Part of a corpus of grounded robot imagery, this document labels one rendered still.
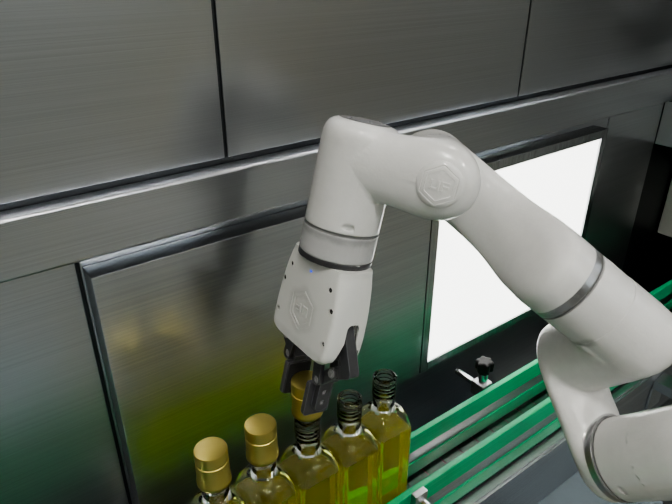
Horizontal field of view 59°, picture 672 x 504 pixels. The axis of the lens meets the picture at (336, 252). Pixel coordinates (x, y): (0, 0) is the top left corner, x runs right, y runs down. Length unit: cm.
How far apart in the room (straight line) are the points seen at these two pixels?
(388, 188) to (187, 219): 23
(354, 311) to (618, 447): 29
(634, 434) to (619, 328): 11
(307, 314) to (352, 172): 15
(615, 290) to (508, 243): 11
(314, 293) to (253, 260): 14
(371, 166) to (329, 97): 21
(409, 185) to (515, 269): 15
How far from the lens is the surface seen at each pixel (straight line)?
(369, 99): 77
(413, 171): 53
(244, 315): 73
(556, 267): 58
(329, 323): 57
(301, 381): 65
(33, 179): 61
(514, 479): 103
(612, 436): 68
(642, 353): 64
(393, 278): 86
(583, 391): 70
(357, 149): 54
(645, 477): 66
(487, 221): 65
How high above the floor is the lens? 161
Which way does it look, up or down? 27 degrees down
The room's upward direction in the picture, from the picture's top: straight up
